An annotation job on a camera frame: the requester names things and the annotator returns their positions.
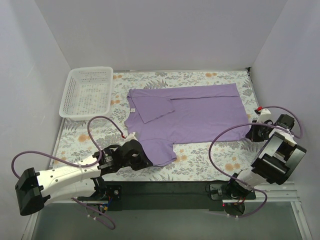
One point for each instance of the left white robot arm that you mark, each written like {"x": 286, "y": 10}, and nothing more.
{"x": 83, "y": 179}

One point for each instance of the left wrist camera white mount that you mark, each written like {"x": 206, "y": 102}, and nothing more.
{"x": 131, "y": 136}

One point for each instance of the purple t shirt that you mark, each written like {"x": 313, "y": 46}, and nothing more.
{"x": 164, "y": 117}

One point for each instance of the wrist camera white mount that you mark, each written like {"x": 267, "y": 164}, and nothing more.
{"x": 131, "y": 136}
{"x": 263, "y": 115}

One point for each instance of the aluminium frame rail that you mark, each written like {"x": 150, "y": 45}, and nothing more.
{"x": 275, "y": 214}

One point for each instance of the floral table cloth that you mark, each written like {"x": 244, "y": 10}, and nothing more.
{"x": 195, "y": 162}

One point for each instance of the white plastic basket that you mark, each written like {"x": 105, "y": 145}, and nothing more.
{"x": 87, "y": 93}

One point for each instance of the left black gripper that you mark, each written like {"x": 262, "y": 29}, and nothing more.
{"x": 144, "y": 157}

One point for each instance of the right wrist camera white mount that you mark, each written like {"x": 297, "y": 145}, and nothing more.
{"x": 263, "y": 115}

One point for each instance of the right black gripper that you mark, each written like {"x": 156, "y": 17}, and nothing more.
{"x": 251, "y": 133}

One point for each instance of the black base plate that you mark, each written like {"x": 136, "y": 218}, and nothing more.
{"x": 167, "y": 195}

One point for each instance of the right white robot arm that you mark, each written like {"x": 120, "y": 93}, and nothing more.
{"x": 275, "y": 161}

